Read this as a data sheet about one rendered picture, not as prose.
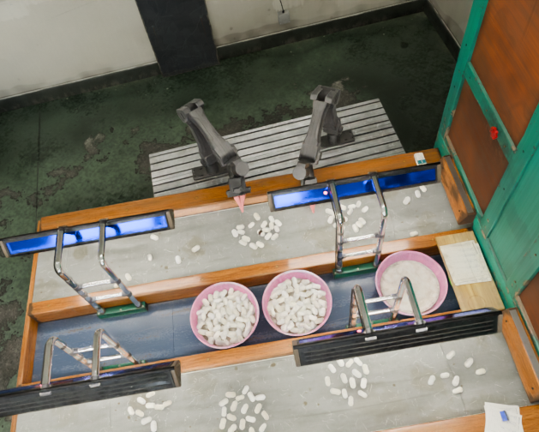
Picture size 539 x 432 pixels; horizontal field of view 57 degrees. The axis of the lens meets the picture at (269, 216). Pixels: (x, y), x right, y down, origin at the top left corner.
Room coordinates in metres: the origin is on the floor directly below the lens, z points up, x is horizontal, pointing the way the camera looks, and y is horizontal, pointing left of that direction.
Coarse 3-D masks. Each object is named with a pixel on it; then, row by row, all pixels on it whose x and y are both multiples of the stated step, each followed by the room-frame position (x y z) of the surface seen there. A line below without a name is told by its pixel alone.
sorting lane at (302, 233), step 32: (192, 224) 1.19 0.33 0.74; (224, 224) 1.15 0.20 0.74; (256, 224) 1.12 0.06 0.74; (288, 224) 1.09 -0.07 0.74; (320, 224) 1.06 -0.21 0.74; (352, 224) 1.03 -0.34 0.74; (416, 224) 0.97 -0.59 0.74; (448, 224) 0.94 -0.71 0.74; (64, 256) 1.15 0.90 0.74; (96, 256) 1.12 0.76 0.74; (128, 256) 1.09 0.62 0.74; (160, 256) 1.06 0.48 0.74; (192, 256) 1.03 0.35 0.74; (224, 256) 1.00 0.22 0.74; (256, 256) 0.97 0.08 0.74; (288, 256) 0.94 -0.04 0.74; (64, 288) 1.00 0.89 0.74; (96, 288) 0.97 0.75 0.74
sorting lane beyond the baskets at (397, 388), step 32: (384, 352) 0.48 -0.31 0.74; (416, 352) 0.46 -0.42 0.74; (448, 352) 0.44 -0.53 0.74; (480, 352) 0.42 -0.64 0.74; (192, 384) 0.51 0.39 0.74; (224, 384) 0.48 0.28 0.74; (256, 384) 0.46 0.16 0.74; (288, 384) 0.44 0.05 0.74; (320, 384) 0.42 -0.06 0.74; (384, 384) 0.38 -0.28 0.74; (416, 384) 0.36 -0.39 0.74; (448, 384) 0.34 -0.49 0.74; (480, 384) 0.32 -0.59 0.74; (512, 384) 0.30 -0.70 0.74; (32, 416) 0.51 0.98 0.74; (64, 416) 0.48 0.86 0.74; (96, 416) 0.46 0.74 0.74; (128, 416) 0.44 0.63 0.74; (160, 416) 0.42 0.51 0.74; (192, 416) 0.40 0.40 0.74; (256, 416) 0.36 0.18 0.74; (288, 416) 0.34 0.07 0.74; (320, 416) 0.32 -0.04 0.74; (352, 416) 0.30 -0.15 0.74; (384, 416) 0.28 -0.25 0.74; (416, 416) 0.26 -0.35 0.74; (448, 416) 0.24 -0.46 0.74
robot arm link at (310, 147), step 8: (320, 88) 1.48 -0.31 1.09; (312, 96) 1.44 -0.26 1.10; (328, 96) 1.42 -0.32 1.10; (336, 96) 1.44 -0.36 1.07; (320, 104) 1.40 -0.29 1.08; (328, 104) 1.40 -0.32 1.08; (336, 104) 1.44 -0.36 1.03; (312, 112) 1.40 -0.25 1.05; (320, 112) 1.38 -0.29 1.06; (312, 120) 1.37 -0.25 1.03; (320, 120) 1.36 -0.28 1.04; (312, 128) 1.35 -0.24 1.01; (320, 128) 1.35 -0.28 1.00; (312, 136) 1.32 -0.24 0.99; (304, 144) 1.31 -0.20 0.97; (312, 144) 1.30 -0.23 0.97; (304, 152) 1.29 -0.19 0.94; (312, 152) 1.28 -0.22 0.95; (312, 160) 1.26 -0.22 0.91
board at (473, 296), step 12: (444, 240) 0.86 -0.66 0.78; (456, 240) 0.85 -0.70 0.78; (468, 240) 0.84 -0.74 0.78; (444, 264) 0.76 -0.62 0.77; (456, 288) 0.65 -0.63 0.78; (468, 288) 0.64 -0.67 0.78; (480, 288) 0.64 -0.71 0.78; (492, 288) 0.63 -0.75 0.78; (468, 300) 0.60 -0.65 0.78; (480, 300) 0.59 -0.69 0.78; (492, 300) 0.58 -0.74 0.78
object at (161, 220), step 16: (96, 224) 1.02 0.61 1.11; (112, 224) 1.01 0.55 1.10; (128, 224) 1.01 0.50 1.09; (144, 224) 1.00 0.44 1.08; (160, 224) 0.99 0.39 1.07; (0, 240) 1.03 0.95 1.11; (16, 240) 1.03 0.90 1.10; (32, 240) 1.02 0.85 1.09; (48, 240) 1.01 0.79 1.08; (64, 240) 1.01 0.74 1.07; (80, 240) 1.00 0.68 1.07; (96, 240) 0.99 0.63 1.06
